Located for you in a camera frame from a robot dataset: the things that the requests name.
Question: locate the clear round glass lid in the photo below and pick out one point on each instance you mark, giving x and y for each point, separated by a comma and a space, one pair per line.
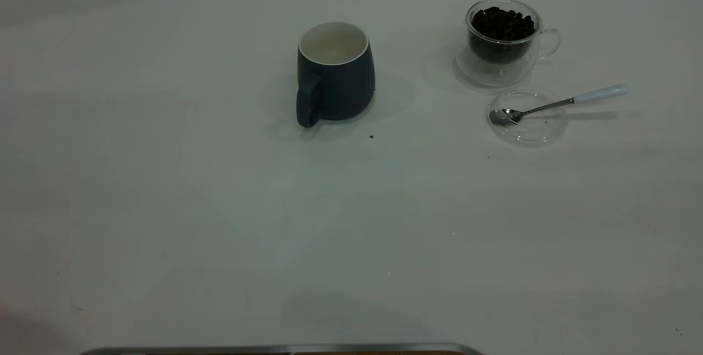
541, 131

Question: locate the clear double-wall glass cup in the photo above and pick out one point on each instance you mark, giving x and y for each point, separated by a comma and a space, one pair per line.
494, 73

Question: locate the dark grey ceramic mug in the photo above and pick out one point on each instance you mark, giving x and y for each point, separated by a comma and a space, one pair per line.
346, 91

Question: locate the pile of coffee beans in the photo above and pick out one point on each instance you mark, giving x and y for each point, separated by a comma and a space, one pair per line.
502, 25

